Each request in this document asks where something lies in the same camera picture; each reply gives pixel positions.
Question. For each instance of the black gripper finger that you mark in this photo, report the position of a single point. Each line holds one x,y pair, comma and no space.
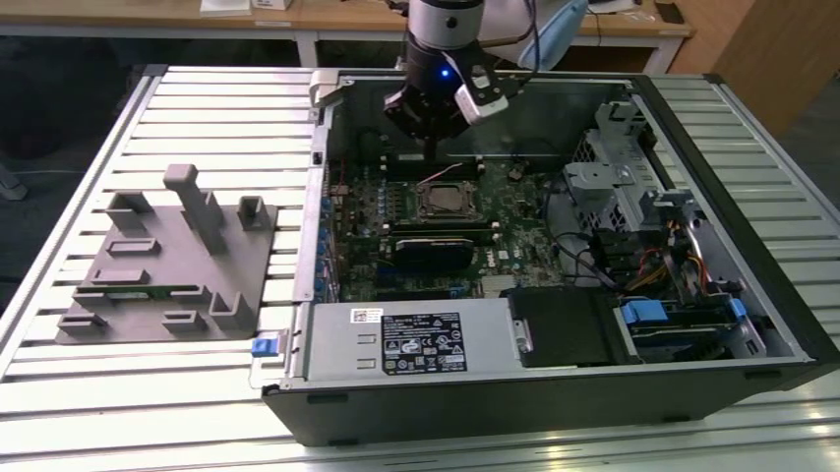
452,118
406,110

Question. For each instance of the silver CPU green board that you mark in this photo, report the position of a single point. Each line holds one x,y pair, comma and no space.
448,197

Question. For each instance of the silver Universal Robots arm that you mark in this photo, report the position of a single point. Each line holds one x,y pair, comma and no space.
446,19

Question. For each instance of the CPU socket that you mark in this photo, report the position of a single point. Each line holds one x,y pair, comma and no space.
446,219

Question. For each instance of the RAM slot white clips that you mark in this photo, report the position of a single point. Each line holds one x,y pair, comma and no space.
406,162
406,171
439,226

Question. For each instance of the RAM slot black clips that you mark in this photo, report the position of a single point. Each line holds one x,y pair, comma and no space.
439,222
406,167
406,176

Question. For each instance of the silver metal drive cage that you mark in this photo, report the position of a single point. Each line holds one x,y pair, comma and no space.
603,182

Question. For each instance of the white box black print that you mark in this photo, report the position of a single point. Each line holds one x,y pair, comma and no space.
272,4

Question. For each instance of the white flat box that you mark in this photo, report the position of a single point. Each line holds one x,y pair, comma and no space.
223,6

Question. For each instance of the green motherboard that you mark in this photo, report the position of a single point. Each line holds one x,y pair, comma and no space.
419,282

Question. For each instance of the silver finned heatsink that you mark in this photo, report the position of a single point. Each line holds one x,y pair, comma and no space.
498,285

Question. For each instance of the small black desk object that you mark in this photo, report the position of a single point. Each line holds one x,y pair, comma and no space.
669,12

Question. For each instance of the wooden desk white legs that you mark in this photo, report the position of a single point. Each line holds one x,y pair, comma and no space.
130,19

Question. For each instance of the silver power supply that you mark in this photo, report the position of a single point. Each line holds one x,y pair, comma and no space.
340,339

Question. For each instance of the grey parts rack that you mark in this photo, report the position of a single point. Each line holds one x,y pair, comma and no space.
176,275

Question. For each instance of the hard disk in blue carrier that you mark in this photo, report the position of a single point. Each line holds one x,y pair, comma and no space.
641,312

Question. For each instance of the wooden cabinet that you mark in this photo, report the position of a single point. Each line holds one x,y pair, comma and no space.
786,59

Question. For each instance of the blue case latch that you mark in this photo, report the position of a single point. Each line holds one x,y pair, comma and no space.
264,346

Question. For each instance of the green RAM stick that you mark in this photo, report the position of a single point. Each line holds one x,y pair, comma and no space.
150,293

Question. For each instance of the blue plastic release tab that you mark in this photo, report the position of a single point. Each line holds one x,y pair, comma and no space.
738,309

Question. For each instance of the black open PC case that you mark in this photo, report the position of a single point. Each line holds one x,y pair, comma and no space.
524,408

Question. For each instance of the grey chair foot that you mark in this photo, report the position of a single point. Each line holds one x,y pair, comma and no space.
12,182

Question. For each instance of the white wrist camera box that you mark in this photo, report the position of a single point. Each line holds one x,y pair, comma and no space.
482,98

